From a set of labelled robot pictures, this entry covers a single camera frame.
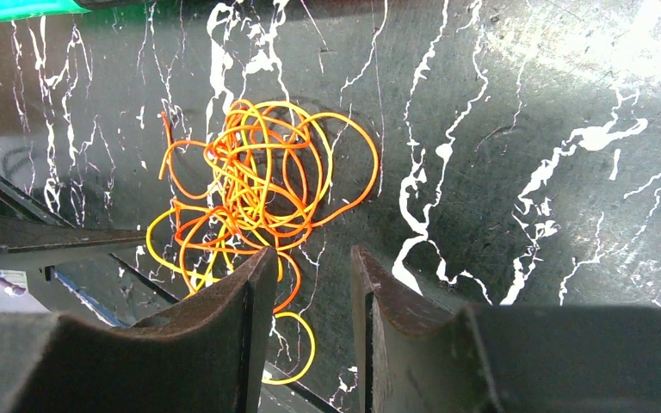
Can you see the aluminium frame rail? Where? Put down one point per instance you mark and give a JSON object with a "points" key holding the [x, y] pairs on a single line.
{"points": [[40, 240]]}

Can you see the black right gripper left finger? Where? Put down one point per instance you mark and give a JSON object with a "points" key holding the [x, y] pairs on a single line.
{"points": [[203, 354]]}

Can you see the green plastic bin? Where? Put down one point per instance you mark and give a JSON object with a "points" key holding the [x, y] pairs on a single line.
{"points": [[11, 10]]}

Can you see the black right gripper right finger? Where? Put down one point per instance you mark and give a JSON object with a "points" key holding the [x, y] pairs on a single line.
{"points": [[415, 356]]}

